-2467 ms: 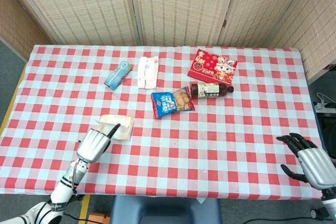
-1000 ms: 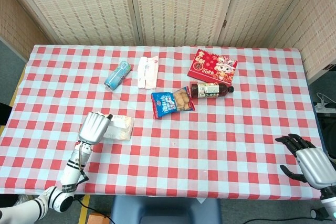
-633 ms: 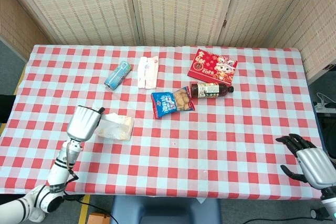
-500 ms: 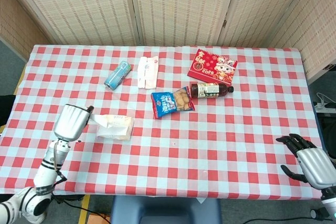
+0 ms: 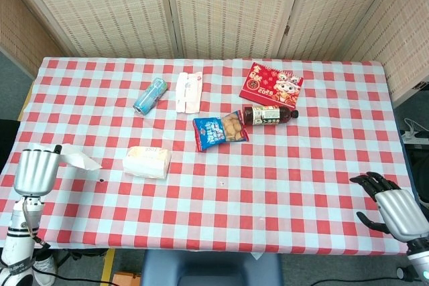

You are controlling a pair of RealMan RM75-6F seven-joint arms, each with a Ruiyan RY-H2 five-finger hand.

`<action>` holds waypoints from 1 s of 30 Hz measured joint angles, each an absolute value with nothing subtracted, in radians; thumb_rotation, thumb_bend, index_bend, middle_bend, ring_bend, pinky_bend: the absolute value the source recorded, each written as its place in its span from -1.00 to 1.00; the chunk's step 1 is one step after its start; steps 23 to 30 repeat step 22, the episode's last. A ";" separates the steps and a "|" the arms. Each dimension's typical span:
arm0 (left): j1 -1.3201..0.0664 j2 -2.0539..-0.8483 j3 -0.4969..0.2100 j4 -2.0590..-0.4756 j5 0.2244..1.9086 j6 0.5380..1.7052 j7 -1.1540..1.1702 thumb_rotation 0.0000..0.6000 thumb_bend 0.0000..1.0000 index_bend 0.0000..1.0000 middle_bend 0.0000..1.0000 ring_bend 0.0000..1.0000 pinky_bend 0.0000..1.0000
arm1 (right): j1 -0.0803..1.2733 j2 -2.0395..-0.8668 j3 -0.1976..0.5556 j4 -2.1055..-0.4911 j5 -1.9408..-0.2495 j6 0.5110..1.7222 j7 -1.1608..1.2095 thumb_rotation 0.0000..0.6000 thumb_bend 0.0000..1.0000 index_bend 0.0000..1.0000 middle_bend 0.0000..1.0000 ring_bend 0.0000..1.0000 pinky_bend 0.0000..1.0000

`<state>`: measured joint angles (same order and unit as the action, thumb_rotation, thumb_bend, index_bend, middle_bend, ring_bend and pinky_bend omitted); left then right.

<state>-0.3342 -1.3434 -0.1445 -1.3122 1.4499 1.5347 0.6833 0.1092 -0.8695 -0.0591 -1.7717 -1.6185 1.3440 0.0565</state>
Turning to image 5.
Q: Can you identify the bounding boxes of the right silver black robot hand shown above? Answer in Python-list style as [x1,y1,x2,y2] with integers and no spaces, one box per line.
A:
[349,171,429,242]

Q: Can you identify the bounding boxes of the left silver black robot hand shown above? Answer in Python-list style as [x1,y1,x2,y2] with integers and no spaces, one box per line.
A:
[13,145,63,197]

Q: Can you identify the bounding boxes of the white tissue sheet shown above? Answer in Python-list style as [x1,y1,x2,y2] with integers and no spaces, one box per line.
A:
[32,143,103,171]

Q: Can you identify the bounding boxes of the tissue pack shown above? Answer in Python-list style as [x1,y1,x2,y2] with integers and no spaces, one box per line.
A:
[122,146,172,180]

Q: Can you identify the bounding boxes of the white power strip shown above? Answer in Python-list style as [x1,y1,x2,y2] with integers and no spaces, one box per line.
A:
[401,130,429,144]

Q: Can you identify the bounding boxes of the teal drink can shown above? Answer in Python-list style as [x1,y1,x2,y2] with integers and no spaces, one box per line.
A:
[133,77,168,115]

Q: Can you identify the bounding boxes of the orange box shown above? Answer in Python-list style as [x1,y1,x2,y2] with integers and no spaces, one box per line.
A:
[111,271,142,286]

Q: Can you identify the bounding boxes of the dark tea bottle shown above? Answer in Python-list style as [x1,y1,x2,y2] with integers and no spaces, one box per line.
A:
[241,104,299,127]

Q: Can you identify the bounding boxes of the white pink paper packet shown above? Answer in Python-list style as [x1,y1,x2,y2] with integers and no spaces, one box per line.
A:
[175,71,204,114]

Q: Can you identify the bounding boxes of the red desk calendar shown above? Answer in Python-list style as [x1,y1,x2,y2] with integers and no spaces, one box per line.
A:
[239,62,304,107]

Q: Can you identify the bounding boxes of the red white checkered tablecloth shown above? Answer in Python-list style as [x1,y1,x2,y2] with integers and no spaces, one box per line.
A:
[0,57,418,256]

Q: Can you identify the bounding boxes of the blue snack bag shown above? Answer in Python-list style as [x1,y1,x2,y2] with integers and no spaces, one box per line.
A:
[192,110,250,153]

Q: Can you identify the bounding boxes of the blue chair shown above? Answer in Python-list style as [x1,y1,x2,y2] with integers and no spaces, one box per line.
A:
[140,248,283,286]

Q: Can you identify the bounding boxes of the woven folding screen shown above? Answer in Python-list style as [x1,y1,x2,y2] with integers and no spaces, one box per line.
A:
[0,0,429,103]

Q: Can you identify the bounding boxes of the black cable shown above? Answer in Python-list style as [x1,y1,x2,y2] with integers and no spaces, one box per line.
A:
[308,277,400,286]

